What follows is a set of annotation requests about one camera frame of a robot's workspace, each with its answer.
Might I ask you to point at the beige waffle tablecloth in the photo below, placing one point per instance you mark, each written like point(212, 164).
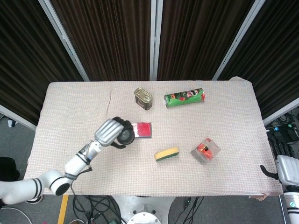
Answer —
point(233, 128)

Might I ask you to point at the yellow green scrub sponge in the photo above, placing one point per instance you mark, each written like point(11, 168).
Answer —
point(167, 154)

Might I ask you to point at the black electronics box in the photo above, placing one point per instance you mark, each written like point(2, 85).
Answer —
point(283, 135)

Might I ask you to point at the green potato chips tube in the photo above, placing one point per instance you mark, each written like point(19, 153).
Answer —
point(184, 98)

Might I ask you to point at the grey metal partition post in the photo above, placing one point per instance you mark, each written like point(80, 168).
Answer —
point(155, 39)
point(67, 42)
point(236, 44)

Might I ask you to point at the red ink pad case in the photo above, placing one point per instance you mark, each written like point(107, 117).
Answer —
point(143, 130)

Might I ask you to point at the grey metal partition rail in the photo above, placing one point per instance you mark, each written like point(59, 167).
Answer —
point(282, 110)
point(16, 115)

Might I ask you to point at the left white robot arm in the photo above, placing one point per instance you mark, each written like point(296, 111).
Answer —
point(74, 164)

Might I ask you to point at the person in black clothes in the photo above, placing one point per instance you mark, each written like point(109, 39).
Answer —
point(8, 169)

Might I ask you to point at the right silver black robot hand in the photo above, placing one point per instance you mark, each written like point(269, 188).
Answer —
point(288, 170)

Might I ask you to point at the black faceted dice cup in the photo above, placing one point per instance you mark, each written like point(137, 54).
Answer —
point(126, 136)

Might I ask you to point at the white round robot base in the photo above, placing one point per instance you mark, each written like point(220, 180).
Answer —
point(149, 210)

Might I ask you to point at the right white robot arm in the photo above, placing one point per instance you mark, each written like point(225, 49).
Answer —
point(292, 205)

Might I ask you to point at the luncheon meat tin can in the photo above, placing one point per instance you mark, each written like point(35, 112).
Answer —
point(143, 99)

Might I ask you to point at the clear box with orange toy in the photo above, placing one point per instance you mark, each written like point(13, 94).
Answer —
point(205, 151)

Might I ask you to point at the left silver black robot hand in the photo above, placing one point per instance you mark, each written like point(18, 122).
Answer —
point(108, 131)

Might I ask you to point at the dark brown curtain panel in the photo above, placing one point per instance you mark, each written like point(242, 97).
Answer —
point(25, 58)
point(112, 39)
point(275, 58)
point(196, 39)

